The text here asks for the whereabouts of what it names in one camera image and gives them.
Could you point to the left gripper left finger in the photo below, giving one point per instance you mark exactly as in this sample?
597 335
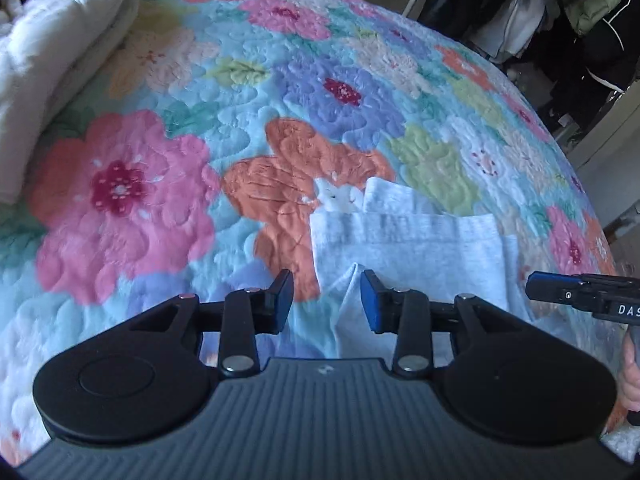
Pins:
247 313

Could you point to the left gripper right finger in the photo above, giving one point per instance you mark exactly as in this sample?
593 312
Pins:
405 313

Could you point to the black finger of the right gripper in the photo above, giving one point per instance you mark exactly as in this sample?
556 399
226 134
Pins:
553 288

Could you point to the white printed t-shirt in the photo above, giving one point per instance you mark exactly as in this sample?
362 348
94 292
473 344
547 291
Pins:
400 235

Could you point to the hanging clothes on rack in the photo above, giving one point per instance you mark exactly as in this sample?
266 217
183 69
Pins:
587 49

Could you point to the person's right hand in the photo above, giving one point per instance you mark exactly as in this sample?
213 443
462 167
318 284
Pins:
629 377

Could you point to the floral quilted bedspread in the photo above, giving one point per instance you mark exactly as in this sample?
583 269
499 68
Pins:
195 157

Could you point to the white crumpled duvet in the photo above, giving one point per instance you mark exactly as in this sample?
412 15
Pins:
49 50

